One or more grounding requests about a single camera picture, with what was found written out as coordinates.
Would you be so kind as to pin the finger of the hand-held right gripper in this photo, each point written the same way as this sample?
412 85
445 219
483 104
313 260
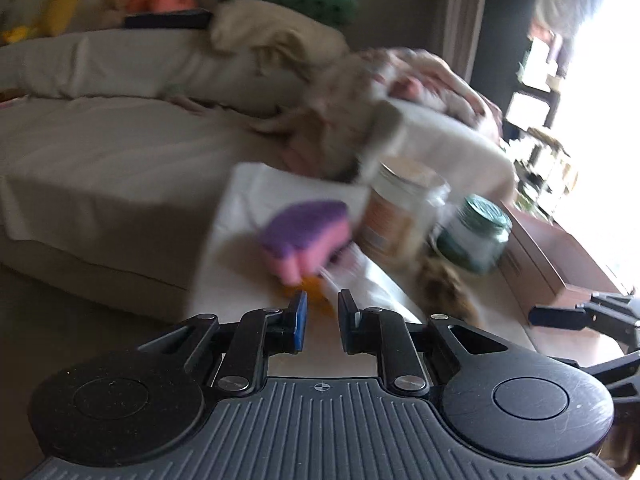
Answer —
625 377
555 317

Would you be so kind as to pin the brown fluffy item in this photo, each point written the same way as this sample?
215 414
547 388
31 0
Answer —
447 285

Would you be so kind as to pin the metal shelf rack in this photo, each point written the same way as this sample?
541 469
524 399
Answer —
537 110

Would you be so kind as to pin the purple and pink sponge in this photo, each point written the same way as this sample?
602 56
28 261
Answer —
300 230

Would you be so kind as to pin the beige curtain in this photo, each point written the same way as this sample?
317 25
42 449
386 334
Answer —
465 10

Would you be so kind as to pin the dark flat box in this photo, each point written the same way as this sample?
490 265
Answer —
165 20

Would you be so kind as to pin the white cloth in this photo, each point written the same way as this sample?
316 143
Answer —
250 185

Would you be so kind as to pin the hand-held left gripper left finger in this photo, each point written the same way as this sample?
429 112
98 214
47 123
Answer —
300 321

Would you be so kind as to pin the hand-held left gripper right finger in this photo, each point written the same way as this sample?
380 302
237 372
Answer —
345 319

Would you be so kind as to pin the glass jar green lid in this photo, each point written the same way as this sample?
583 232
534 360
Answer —
475 235

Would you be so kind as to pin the orange soft item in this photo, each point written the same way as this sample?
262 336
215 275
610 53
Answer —
315 287

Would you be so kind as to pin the floral printed blanket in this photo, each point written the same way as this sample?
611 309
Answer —
430 70

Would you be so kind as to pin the small brown plush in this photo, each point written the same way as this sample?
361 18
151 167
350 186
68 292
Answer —
114 5

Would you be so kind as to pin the beige sofa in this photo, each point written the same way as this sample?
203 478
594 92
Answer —
100 135

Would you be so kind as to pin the small yellow toy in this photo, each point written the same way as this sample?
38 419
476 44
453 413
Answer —
17 35

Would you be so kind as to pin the beige pillow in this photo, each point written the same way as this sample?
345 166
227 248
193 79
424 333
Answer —
270 30

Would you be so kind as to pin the clear jar beige lid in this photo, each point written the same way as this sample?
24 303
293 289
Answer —
395 210

